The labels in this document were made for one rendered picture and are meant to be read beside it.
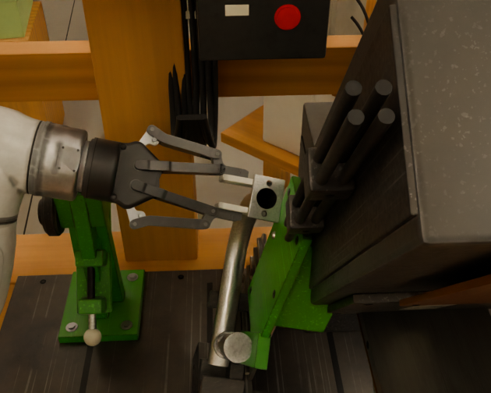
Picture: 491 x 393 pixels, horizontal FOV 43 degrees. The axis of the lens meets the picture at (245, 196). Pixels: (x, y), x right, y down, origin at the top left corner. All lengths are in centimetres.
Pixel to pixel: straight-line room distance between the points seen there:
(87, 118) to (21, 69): 231
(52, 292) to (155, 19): 52
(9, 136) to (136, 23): 29
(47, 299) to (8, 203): 42
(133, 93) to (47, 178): 30
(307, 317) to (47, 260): 63
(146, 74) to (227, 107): 243
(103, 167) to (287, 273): 25
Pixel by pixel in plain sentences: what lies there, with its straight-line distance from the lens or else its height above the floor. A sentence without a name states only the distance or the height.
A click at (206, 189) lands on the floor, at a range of 282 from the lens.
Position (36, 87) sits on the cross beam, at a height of 121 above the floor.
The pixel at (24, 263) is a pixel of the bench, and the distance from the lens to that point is 128.
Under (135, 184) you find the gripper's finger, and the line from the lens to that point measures 76.
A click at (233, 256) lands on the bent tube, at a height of 110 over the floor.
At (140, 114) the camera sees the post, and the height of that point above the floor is 121.
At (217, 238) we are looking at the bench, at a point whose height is 88.
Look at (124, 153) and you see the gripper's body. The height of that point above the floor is 130.
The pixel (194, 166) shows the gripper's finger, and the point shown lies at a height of 127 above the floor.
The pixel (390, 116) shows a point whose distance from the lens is 35.
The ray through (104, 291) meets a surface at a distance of 103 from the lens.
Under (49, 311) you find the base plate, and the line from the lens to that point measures 115.
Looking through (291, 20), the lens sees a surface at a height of 141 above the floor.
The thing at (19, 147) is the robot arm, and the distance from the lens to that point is 75.
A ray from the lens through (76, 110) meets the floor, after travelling 350.
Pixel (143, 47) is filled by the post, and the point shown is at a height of 132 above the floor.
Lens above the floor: 173
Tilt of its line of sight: 39 degrees down
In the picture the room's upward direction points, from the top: straight up
